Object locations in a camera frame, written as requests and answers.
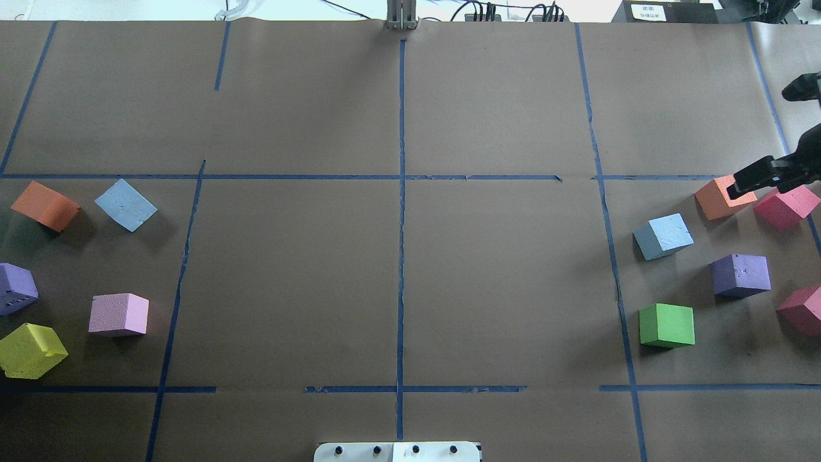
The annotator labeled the aluminium profile post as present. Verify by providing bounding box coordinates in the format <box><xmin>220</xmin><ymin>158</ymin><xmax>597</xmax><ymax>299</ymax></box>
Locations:
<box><xmin>386</xmin><ymin>0</ymin><xmax>418</xmax><ymax>30</ymax></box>

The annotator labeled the crimson foam block upper right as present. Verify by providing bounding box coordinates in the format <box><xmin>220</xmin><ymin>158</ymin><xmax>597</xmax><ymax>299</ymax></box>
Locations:
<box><xmin>754</xmin><ymin>186</ymin><xmax>820</xmax><ymax>232</ymax></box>

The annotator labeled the orange foam block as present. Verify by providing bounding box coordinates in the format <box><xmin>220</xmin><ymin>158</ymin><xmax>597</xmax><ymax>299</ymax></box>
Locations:
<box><xmin>11</xmin><ymin>181</ymin><xmax>80</xmax><ymax>233</ymax></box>
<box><xmin>694</xmin><ymin>175</ymin><xmax>757</xmax><ymax>220</ymax></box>

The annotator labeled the purple foam block right side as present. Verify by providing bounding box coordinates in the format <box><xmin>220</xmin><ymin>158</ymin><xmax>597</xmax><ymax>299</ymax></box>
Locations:
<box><xmin>709</xmin><ymin>253</ymin><xmax>772</xmax><ymax>298</ymax></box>

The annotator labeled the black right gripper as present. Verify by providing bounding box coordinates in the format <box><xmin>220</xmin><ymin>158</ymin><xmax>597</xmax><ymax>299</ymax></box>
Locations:
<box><xmin>726</xmin><ymin>124</ymin><xmax>820</xmax><ymax>201</ymax></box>

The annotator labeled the black box with label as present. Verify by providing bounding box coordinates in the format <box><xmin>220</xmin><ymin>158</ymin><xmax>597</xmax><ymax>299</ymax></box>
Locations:
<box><xmin>611</xmin><ymin>1</ymin><xmax>718</xmax><ymax>24</ymax></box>

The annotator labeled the black connector box right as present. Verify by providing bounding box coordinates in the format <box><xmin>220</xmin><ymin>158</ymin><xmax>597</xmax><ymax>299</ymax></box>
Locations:
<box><xmin>525</xmin><ymin>2</ymin><xmax>569</xmax><ymax>22</ymax></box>

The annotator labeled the green foam block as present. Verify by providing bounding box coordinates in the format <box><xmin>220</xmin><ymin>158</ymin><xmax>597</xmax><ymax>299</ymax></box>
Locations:
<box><xmin>638</xmin><ymin>304</ymin><xmax>696</xmax><ymax>349</ymax></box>

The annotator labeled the crimson foam block lower right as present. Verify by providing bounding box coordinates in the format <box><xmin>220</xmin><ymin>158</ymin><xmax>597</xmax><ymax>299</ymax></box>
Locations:
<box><xmin>776</xmin><ymin>286</ymin><xmax>820</xmax><ymax>336</ymax></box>

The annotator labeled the yellow foam block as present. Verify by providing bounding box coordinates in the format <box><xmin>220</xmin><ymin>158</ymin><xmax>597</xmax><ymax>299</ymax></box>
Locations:
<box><xmin>1</xmin><ymin>323</ymin><xmax>69</xmax><ymax>380</ymax></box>

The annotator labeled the orange foam block left side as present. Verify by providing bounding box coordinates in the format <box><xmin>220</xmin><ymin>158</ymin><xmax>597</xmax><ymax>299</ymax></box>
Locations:
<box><xmin>11</xmin><ymin>181</ymin><xmax>80</xmax><ymax>233</ymax></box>

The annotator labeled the black connector box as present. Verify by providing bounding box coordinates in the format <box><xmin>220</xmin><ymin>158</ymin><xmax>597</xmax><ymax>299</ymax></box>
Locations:
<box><xmin>459</xmin><ymin>2</ymin><xmax>502</xmax><ymax>22</ymax></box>
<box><xmin>525</xmin><ymin>2</ymin><xmax>569</xmax><ymax>22</ymax></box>

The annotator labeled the purple foam block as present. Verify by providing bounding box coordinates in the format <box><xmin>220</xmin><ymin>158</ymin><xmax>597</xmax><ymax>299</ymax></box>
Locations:
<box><xmin>709</xmin><ymin>253</ymin><xmax>772</xmax><ymax>298</ymax></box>
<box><xmin>1</xmin><ymin>262</ymin><xmax>39</xmax><ymax>316</ymax></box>

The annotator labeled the crimson foam block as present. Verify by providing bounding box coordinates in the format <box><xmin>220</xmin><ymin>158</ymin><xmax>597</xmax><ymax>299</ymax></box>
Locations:
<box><xmin>754</xmin><ymin>186</ymin><xmax>820</xmax><ymax>232</ymax></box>
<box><xmin>776</xmin><ymin>286</ymin><xmax>820</xmax><ymax>336</ymax></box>

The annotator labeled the orange foam block right side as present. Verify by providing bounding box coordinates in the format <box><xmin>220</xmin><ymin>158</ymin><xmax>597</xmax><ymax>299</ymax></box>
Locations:
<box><xmin>694</xmin><ymin>175</ymin><xmax>757</xmax><ymax>220</ymax></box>

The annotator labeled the pink foam block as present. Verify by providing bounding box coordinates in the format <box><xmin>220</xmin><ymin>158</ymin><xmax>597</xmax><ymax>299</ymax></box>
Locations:
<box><xmin>87</xmin><ymin>293</ymin><xmax>149</xmax><ymax>337</ymax></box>

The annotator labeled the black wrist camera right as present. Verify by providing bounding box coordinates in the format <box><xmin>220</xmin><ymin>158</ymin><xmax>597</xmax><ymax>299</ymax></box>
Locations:
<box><xmin>782</xmin><ymin>72</ymin><xmax>820</xmax><ymax>102</ymax></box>

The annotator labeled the light blue foam block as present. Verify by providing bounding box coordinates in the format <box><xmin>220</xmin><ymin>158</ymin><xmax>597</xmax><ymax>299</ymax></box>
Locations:
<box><xmin>94</xmin><ymin>178</ymin><xmax>157</xmax><ymax>233</ymax></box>
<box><xmin>633</xmin><ymin>213</ymin><xmax>694</xmax><ymax>261</ymax></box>

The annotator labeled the black connector box left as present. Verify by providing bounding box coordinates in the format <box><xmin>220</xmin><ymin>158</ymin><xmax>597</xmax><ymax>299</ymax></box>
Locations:
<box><xmin>459</xmin><ymin>2</ymin><xmax>502</xmax><ymax>22</ymax></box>

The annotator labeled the purple foam block left side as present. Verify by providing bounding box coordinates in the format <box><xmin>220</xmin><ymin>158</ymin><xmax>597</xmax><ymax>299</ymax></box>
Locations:
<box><xmin>1</xmin><ymin>262</ymin><xmax>39</xmax><ymax>316</ymax></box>

